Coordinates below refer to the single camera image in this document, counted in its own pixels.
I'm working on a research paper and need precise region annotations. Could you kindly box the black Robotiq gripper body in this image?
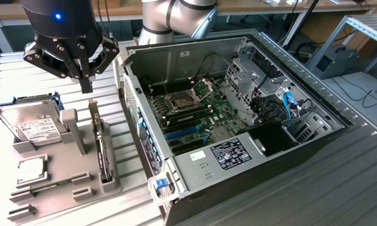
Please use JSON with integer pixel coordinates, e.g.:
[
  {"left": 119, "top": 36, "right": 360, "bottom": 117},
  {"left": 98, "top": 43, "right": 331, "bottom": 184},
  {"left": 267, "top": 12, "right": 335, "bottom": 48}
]
[{"left": 22, "top": 0, "right": 103, "bottom": 61}]

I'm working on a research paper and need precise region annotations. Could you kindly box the RAM memory stick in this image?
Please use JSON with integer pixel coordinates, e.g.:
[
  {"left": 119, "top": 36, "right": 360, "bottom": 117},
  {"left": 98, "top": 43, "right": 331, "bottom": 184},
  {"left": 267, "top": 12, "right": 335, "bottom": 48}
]
[{"left": 88, "top": 100, "right": 114, "bottom": 184}]

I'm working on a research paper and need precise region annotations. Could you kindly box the blue disk caddy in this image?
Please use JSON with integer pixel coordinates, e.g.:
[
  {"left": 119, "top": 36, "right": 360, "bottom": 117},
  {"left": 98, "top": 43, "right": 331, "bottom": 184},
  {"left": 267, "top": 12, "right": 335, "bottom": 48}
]
[{"left": 0, "top": 91, "right": 67, "bottom": 111}]

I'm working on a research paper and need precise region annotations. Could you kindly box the open black PC case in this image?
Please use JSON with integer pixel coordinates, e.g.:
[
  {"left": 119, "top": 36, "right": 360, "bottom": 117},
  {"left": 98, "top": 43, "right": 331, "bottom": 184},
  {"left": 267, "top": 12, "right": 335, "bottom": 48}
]
[{"left": 118, "top": 28, "right": 355, "bottom": 226}]

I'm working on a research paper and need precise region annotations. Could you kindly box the black RAM slot bank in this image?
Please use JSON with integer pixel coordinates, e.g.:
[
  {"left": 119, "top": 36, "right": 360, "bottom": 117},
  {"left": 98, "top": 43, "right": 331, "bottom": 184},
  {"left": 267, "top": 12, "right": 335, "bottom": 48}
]
[
  {"left": 148, "top": 81, "right": 195, "bottom": 97},
  {"left": 162, "top": 103, "right": 214, "bottom": 118}
]

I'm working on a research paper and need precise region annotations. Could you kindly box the silver hard disk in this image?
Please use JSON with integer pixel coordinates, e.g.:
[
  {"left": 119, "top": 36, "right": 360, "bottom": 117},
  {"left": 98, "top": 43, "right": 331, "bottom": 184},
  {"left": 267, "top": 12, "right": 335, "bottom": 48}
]
[{"left": 0, "top": 98, "right": 67, "bottom": 145}]

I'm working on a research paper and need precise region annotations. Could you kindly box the CPU socket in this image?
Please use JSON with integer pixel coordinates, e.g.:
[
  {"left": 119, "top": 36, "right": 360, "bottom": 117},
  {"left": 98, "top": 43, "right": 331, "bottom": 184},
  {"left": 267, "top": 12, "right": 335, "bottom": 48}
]
[{"left": 166, "top": 90, "right": 196, "bottom": 111}]

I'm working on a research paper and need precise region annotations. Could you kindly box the metal socket cover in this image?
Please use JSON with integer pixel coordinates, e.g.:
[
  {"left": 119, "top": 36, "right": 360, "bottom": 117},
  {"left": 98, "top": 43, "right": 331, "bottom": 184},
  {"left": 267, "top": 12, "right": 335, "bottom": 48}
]
[{"left": 188, "top": 77, "right": 216, "bottom": 99}]

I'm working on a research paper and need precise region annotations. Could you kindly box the black RAM stick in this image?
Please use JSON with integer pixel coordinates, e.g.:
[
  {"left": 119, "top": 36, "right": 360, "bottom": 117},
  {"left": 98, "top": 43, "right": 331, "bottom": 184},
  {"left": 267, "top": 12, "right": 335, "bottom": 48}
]
[{"left": 167, "top": 112, "right": 214, "bottom": 127}]

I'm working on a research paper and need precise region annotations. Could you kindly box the blue expansion slot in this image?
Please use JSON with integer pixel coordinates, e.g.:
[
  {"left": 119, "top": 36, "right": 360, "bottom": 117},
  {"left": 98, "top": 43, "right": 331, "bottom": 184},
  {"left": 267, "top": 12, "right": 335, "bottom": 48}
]
[{"left": 166, "top": 124, "right": 200, "bottom": 140}]

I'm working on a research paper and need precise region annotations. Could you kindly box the grey parts rack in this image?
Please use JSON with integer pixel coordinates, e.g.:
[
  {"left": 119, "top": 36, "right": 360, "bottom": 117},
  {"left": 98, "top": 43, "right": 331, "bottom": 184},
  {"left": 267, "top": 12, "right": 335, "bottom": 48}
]
[{"left": 7, "top": 108, "right": 124, "bottom": 224}]

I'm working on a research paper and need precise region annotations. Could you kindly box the green motherboard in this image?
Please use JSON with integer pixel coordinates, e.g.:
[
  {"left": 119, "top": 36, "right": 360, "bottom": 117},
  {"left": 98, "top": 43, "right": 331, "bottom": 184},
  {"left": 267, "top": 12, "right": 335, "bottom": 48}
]
[{"left": 146, "top": 74, "right": 250, "bottom": 156}]

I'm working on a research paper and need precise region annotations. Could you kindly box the silver drive cage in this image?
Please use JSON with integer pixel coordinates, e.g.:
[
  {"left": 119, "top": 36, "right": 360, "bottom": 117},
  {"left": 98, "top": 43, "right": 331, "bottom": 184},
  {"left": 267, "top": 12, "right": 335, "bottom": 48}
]
[{"left": 224, "top": 43, "right": 286, "bottom": 122}]

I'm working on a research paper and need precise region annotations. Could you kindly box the silver CPU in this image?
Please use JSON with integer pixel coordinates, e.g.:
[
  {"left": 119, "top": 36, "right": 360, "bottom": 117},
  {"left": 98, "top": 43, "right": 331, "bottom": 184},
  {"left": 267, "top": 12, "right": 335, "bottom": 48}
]
[{"left": 18, "top": 159, "right": 48, "bottom": 185}]

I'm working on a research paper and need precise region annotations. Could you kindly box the long black expansion slot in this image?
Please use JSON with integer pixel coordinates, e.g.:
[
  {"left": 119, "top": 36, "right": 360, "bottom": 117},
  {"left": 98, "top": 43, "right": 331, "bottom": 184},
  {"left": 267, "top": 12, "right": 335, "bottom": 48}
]
[
  {"left": 170, "top": 138, "right": 208, "bottom": 149},
  {"left": 175, "top": 145, "right": 208, "bottom": 155}
]

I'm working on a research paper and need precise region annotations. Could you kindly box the silver chipset heatsink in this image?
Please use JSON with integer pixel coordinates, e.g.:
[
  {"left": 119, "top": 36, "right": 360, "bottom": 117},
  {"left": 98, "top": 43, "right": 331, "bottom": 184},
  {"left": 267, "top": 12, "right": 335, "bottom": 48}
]
[{"left": 212, "top": 127, "right": 236, "bottom": 139}]

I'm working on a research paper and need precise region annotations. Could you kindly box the black office chair base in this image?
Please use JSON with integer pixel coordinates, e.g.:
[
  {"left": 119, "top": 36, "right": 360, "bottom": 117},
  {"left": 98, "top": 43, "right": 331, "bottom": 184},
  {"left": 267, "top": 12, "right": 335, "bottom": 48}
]
[{"left": 240, "top": 14, "right": 276, "bottom": 25}]

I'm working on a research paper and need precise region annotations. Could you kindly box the green RAM stick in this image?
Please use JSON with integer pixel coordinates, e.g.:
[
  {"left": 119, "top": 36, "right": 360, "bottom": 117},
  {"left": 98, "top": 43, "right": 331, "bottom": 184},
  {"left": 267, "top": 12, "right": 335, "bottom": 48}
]
[{"left": 30, "top": 180, "right": 74, "bottom": 193}]

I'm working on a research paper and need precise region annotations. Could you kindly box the wooden desk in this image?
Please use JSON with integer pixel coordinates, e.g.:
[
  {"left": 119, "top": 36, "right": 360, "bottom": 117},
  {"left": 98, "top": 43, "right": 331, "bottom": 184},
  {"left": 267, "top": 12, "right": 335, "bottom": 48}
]
[{"left": 0, "top": 0, "right": 377, "bottom": 52}]

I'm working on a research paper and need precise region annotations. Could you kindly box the blue case release latch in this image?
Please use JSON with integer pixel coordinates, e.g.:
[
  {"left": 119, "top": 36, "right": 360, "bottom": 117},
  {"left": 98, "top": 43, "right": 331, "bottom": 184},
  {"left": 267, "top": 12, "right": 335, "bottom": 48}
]
[{"left": 154, "top": 178, "right": 170, "bottom": 189}]

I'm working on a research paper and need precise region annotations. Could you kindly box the grey power supply unit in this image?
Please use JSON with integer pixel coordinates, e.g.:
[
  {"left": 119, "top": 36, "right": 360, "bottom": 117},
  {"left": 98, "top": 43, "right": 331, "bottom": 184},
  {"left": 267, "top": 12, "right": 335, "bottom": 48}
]
[{"left": 172, "top": 131, "right": 267, "bottom": 193}]

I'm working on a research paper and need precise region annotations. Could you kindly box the white box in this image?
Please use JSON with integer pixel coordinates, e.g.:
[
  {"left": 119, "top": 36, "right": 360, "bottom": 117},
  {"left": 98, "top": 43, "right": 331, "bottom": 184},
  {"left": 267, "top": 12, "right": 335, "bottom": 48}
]
[{"left": 264, "top": 0, "right": 312, "bottom": 5}]

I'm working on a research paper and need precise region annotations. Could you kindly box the silver disk bay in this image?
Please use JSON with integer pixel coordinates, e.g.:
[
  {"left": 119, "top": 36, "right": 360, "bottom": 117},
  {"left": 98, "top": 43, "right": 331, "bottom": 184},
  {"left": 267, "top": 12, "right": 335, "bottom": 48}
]
[{"left": 283, "top": 110, "right": 346, "bottom": 145}]

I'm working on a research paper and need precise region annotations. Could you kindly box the grey equipment box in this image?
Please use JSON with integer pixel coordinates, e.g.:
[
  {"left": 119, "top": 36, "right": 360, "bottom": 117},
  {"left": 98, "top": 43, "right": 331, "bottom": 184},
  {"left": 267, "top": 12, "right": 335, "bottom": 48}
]
[{"left": 319, "top": 44, "right": 362, "bottom": 80}]

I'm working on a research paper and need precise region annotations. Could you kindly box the beige case corner bracket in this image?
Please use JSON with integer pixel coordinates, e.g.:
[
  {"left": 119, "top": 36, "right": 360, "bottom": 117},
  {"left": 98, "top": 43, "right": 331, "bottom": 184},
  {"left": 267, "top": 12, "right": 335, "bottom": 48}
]
[
  {"left": 147, "top": 173, "right": 179, "bottom": 207},
  {"left": 112, "top": 50, "right": 136, "bottom": 91}
]

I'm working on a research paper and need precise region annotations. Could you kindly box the hanging black cable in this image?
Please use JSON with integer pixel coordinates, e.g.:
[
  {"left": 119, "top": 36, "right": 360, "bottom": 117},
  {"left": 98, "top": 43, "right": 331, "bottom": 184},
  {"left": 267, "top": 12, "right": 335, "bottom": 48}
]
[{"left": 98, "top": 0, "right": 116, "bottom": 40}]

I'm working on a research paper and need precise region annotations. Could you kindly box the black case cable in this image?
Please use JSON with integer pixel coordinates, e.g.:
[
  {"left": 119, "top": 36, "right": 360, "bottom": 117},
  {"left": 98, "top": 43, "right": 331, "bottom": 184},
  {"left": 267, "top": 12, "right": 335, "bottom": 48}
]
[{"left": 198, "top": 53, "right": 231, "bottom": 80}]

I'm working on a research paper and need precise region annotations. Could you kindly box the black wire bundle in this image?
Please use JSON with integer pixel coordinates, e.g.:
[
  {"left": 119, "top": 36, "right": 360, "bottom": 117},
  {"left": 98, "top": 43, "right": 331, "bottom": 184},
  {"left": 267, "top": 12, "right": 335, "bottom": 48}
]
[{"left": 251, "top": 95, "right": 287, "bottom": 124}]

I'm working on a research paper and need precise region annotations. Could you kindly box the black coiled cable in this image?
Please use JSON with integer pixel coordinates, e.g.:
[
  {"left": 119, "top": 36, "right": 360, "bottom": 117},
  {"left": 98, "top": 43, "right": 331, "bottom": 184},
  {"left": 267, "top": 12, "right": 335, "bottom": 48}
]
[{"left": 295, "top": 42, "right": 315, "bottom": 59}]

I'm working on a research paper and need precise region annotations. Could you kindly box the blue disk wire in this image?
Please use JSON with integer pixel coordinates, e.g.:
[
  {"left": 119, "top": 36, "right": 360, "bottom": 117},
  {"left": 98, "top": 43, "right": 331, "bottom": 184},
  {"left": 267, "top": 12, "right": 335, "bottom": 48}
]
[{"left": 283, "top": 91, "right": 299, "bottom": 121}]

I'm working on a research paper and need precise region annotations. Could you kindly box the aluminium profile frame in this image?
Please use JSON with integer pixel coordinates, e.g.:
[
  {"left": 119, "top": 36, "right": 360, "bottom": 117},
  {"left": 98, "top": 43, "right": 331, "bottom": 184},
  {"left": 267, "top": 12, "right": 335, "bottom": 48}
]
[{"left": 304, "top": 14, "right": 377, "bottom": 73}]

